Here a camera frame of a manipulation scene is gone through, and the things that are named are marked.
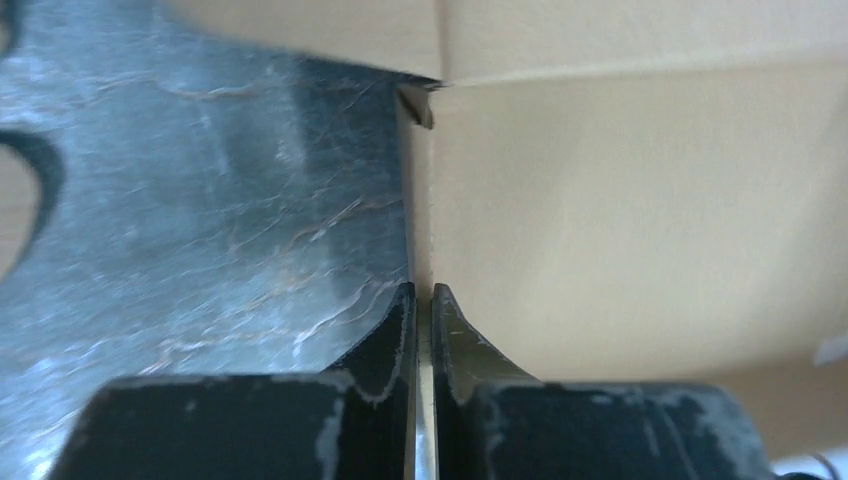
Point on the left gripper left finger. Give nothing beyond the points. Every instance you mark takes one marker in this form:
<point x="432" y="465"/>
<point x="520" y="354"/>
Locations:
<point x="352" y="420"/>

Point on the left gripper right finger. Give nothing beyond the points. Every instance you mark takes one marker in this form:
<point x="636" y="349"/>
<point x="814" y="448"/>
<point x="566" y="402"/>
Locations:
<point x="493" y="420"/>

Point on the brown cardboard box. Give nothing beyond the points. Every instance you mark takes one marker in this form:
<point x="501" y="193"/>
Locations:
<point x="622" y="189"/>

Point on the flat cardboard sheet stack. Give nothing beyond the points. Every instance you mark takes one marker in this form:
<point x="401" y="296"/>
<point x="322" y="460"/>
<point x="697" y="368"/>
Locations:
<point x="20" y="201"/>

